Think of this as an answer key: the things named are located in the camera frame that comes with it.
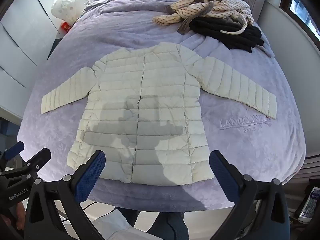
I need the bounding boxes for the beige striped robe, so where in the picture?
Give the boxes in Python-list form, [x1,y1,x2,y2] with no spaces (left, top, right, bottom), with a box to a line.
[152,0,255,35]

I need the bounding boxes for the white printed plush cushion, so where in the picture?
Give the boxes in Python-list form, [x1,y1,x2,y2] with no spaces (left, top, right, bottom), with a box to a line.
[51,0,76,22]

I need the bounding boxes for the person's left hand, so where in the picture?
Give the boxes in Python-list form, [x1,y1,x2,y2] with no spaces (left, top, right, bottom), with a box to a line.
[15,203,26,231]

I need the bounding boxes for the lavender plush blanket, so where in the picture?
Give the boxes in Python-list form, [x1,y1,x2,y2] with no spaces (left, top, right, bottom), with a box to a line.
[24,0,307,212]

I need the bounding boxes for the white wardrobe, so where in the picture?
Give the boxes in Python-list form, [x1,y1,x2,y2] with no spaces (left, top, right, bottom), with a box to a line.
[0,0,65,120]

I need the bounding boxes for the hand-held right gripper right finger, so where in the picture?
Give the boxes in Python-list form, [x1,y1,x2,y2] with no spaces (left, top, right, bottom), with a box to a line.
[209,150,292,240]

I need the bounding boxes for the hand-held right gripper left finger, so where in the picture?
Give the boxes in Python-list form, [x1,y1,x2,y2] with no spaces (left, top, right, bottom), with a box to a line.
[24,150,107,240]

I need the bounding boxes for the printed book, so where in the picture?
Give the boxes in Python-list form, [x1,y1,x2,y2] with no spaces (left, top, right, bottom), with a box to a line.
[299,185,320,224]

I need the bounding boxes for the person's legs in jeans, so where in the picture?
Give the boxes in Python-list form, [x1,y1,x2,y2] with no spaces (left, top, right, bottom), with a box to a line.
[117,206,190,240]

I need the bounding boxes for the white puffer jacket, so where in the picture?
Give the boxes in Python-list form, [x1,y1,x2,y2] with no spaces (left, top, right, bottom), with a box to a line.
[41,42,278,187]

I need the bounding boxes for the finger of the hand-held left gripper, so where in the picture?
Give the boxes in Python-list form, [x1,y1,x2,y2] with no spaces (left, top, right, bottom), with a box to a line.
[0,141,25,167]
[14,148,52,181]

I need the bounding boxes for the black knit garment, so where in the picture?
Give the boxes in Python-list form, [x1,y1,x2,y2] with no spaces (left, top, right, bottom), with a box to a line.
[189,17,265,53]

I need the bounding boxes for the window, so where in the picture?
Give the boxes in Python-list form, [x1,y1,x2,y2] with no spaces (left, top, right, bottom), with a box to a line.
[280,0,320,40]

